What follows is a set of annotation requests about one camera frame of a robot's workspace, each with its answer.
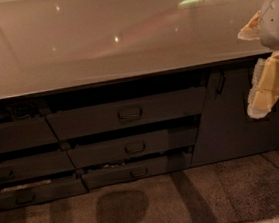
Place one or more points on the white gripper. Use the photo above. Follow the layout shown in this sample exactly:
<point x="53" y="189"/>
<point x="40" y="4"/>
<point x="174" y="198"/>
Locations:
<point x="277" y="27"/>

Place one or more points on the dark drawer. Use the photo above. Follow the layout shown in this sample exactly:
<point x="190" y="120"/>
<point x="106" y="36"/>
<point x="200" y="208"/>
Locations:
<point x="56" y="189"/>
<point x="133" y="146"/>
<point x="137" y="170"/>
<point x="127" y="113"/>
<point x="25" y="134"/>
<point x="34" y="166"/>

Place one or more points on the dark cabinet door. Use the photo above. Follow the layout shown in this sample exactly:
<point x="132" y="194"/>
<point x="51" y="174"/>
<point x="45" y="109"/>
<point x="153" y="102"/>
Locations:
<point x="226" y="130"/>

